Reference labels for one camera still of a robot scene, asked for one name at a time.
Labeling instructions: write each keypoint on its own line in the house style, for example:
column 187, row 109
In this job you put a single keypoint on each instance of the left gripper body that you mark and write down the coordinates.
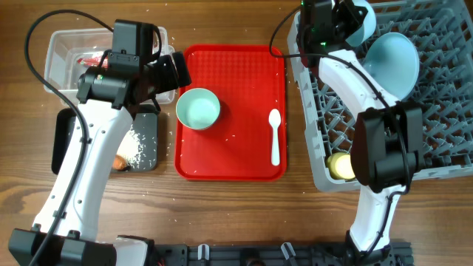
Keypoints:
column 165, row 75

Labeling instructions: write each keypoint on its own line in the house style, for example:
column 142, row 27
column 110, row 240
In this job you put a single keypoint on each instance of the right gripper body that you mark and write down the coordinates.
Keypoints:
column 344, row 21

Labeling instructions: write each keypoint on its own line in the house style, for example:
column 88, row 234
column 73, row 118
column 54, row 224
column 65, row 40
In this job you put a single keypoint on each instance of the light blue rice bowl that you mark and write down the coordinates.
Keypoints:
column 368, row 24

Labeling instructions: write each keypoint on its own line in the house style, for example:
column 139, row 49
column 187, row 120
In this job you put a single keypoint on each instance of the green bowl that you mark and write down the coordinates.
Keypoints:
column 198, row 108

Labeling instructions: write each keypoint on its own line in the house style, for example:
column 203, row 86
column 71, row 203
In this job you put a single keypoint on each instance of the light blue plate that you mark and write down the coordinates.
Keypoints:
column 393, row 62

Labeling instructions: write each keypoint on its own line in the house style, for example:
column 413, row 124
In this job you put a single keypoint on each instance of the red snack wrapper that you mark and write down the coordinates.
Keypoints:
column 91, row 59

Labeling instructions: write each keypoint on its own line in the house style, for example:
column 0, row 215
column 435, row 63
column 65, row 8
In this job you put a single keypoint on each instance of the white rice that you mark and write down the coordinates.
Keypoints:
column 139, row 149

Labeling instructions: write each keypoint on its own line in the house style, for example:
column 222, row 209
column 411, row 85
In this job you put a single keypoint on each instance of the orange carrot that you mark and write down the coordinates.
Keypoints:
column 120, row 163

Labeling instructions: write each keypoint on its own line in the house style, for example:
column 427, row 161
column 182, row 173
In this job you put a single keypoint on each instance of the white plastic spoon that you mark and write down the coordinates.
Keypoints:
column 275, row 120

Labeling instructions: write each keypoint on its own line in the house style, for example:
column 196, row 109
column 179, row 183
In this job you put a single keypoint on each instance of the yellow plastic cup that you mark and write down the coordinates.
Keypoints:
column 339, row 165

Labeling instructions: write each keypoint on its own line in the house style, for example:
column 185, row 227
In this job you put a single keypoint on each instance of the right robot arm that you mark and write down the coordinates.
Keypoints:
column 387, row 143

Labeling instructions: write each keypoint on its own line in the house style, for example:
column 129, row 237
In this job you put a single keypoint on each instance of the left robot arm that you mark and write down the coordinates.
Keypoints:
column 132, row 71

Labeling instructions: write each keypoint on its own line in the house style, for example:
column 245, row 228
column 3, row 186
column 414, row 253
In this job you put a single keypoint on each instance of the black waste tray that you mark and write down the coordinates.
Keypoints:
column 146, row 120

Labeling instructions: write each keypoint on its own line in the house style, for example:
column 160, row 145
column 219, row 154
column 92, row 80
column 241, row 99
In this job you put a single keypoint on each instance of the grey dishwasher rack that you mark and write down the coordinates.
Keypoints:
column 442, row 33

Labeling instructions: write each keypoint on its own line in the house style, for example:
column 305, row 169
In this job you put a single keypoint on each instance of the clear plastic waste bin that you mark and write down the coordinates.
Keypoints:
column 65, row 48

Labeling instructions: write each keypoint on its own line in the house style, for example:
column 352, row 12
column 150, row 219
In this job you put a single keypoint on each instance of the red serving tray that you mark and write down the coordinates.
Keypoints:
column 249, row 81

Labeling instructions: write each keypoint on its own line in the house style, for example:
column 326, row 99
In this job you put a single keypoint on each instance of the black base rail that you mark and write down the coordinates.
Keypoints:
column 329, row 253

